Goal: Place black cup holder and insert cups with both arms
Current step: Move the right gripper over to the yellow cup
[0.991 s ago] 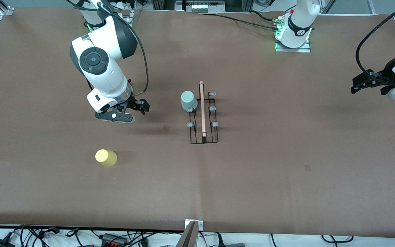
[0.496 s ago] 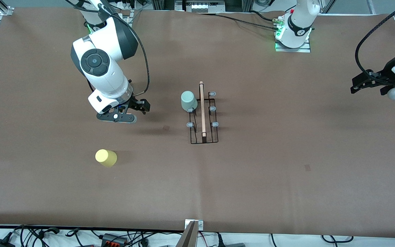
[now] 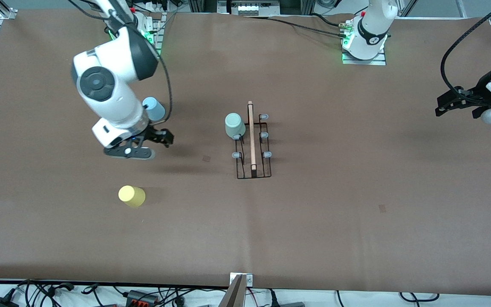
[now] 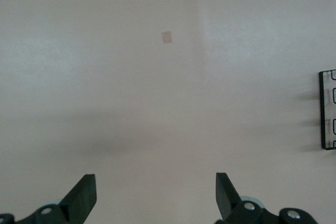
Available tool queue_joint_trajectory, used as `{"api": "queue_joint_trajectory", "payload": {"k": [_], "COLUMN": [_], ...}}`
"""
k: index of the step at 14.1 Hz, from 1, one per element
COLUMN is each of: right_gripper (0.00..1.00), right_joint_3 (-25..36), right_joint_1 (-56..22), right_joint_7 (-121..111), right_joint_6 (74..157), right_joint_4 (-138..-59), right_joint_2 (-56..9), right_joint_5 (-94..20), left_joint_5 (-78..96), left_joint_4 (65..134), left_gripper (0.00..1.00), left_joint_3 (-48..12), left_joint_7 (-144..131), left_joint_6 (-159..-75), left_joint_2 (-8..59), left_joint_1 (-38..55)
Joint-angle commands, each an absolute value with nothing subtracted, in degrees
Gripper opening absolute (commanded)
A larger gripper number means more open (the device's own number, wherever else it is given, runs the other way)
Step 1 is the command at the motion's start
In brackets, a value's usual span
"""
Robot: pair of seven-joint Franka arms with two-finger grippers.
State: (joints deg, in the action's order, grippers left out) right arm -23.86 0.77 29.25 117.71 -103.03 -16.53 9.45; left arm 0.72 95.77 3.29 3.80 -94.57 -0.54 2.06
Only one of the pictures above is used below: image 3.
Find black looped cable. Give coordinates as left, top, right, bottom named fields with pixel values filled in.
left=399, top=292, right=440, bottom=304

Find thick black table cable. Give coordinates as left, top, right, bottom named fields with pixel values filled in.
left=311, top=12, right=345, bottom=28

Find grey camera stand post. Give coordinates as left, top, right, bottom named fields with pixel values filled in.
left=219, top=274, right=246, bottom=307

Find grey socket box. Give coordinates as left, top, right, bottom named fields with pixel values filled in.
left=230, top=0, right=281, bottom=16

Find thin black table cable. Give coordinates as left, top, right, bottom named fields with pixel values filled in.
left=241, top=15, right=350, bottom=40

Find black orange connector block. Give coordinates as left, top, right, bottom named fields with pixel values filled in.
left=125, top=290, right=159, bottom=306

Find yellow plastic cup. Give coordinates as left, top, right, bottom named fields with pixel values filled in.
left=118, top=185, right=146, bottom=208

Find light blue plastic cup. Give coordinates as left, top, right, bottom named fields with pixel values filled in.
left=142, top=97, right=166, bottom=122

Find brown table cover sheet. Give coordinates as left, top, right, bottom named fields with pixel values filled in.
left=0, top=9, right=491, bottom=295

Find black wire cup holder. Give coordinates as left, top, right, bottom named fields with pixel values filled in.
left=232, top=101, right=272, bottom=180

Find mint green plastic cup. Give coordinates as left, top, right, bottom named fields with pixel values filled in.
left=225, top=113, right=247, bottom=140

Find white power strip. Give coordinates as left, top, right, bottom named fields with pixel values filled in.
left=137, top=0, right=173, bottom=13

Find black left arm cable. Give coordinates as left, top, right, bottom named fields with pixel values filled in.
left=440, top=0, right=491, bottom=103

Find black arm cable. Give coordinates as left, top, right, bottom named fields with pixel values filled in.
left=67, top=0, right=174, bottom=127
left=440, top=0, right=491, bottom=103

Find tangled black cables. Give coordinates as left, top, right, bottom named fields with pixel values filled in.
left=13, top=279, right=120, bottom=307

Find white metal bracket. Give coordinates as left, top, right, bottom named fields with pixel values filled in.
left=230, top=273, right=254, bottom=287

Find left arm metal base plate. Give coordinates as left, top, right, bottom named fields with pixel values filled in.
left=342, top=46, right=387, bottom=66

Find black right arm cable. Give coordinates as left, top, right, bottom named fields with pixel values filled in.
left=67, top=0, right=174, bottom=127

